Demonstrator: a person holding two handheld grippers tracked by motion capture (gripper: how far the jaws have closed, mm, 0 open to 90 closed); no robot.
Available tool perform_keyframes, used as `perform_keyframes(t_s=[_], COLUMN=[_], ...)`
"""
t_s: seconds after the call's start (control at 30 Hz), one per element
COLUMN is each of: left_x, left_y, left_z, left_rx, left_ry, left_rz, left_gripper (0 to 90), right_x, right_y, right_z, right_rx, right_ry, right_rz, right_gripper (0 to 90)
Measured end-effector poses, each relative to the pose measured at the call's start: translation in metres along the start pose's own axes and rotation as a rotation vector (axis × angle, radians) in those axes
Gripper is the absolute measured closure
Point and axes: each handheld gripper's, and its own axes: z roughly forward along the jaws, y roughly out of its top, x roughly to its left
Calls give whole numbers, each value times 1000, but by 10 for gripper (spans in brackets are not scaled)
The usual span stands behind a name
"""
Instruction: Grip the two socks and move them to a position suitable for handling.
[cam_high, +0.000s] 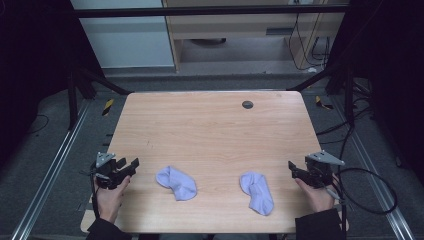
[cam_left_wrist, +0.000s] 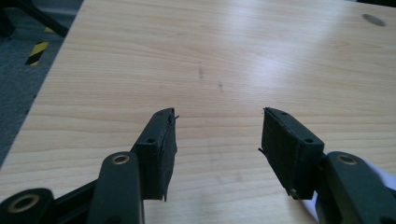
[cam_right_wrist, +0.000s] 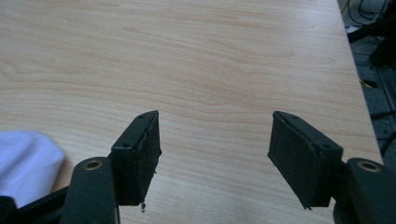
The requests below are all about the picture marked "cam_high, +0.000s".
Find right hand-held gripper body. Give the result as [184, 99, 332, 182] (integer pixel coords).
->
[304, 150, 346, 189]

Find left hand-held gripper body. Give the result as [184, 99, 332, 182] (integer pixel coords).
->
[89, 151, 130, 191]

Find person's right hand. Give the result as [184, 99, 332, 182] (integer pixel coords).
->
[294, 174, 342, 214]

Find person's left hand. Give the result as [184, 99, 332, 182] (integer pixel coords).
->
[94, 174, 132, 224]

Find lavender sock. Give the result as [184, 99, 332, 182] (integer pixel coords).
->
[238, 171, 275, 217]
[155, 165, 198, 202]

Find yellow black striped tape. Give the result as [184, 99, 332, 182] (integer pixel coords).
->
[101, 98, 115, 117]
[314, 95, 335, 111]

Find black metal stand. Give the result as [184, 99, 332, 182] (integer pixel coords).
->
[285, 61, 357, 128]
[65, 63, 134, 132]

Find white cabinet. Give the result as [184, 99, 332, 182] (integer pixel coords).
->
[70, 0, 176, 70]

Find dark curtain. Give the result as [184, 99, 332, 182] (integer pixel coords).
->
[328, 0, 424, 186]
[0, 0, 104, 168]

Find light wooden desk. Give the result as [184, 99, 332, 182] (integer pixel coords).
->
[161, 0, 350, 73]

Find black horizontal crossbar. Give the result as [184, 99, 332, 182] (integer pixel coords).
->
[70, 4, 350, 19]

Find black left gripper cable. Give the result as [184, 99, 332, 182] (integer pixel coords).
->
[89, 171, 102, 220]

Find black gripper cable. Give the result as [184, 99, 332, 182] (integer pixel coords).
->
[89, 171, 102, 220]
[324, 167, 399, 240]

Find aluminium floor rail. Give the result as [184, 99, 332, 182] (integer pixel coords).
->
[333, 95, 416, 240]
[10, 99, 92, 240]

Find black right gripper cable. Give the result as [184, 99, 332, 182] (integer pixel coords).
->
[324, 167, 399, 240]

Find thin black floor cable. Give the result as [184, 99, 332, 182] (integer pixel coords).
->
[27, 113, 50, 136]

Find black hanging cables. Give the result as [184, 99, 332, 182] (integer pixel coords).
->
[287, 12, 332, 72]

